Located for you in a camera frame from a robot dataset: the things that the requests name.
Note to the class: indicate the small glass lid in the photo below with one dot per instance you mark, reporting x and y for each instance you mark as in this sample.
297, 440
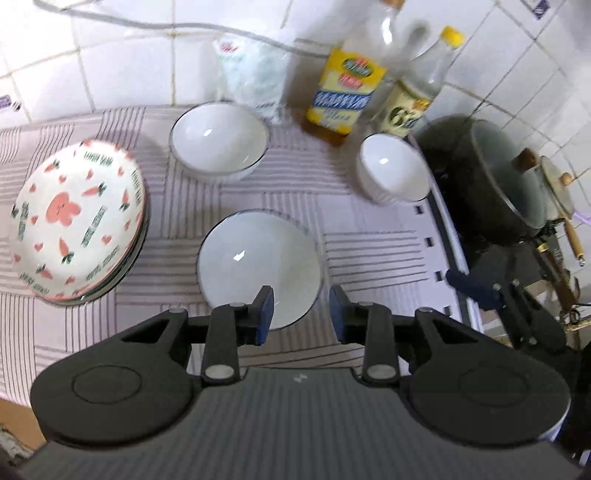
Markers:
554, 189

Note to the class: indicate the blue wall sticker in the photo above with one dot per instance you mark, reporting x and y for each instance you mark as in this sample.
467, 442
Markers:
8, 102

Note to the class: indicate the pot lid with wooden knob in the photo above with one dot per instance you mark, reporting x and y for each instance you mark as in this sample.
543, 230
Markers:
503, 184

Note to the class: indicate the pink patterned plate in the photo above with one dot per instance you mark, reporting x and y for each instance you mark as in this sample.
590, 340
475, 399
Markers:
74, 217

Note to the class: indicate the small yellow cap bottle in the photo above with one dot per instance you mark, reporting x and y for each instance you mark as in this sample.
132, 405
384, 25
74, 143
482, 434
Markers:
415, 101

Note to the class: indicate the striped tablecloth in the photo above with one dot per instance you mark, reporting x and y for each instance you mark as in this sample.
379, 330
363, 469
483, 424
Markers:
184, 203

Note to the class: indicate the clear plastic bag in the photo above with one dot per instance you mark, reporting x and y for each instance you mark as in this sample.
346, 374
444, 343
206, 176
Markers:
251, 78

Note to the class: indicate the white bowl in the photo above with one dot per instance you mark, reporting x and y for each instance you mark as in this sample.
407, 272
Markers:
392, 168
258, 258
219, 138

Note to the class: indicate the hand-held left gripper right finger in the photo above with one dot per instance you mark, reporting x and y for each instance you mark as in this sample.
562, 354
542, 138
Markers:
338, 318

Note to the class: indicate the large yellow label oil bottle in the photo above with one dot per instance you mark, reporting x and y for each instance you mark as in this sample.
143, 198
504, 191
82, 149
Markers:
344, 92

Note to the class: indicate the black wall sticker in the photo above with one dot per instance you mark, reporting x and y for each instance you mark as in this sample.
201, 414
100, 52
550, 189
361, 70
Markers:
542, 8

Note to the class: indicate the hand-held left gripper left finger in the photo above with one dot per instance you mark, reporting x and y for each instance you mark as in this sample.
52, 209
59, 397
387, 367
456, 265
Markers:
264, 318

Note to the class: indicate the black wok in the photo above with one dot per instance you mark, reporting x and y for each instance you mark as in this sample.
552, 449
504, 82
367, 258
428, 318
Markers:
450, 152

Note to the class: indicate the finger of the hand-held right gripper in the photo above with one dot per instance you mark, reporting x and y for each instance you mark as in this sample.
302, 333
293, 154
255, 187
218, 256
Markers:
475, 288

